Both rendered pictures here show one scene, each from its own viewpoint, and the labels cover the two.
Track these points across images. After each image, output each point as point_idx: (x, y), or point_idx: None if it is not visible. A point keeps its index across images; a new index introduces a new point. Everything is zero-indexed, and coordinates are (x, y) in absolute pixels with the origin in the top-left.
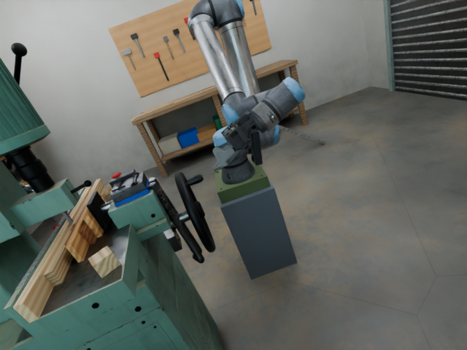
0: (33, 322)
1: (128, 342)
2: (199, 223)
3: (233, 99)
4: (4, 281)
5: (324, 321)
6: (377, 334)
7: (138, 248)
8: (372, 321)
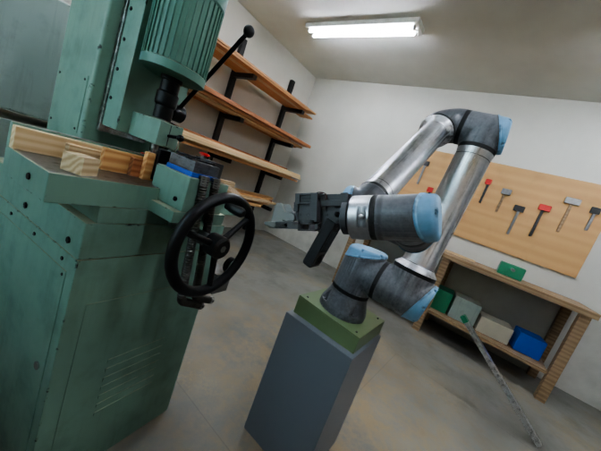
0: (9, 148)
1: (46, 262)
2: (175, 234)
3: (366, 187)
4: None
5: None
6: None
7: (133, 206)
8: None
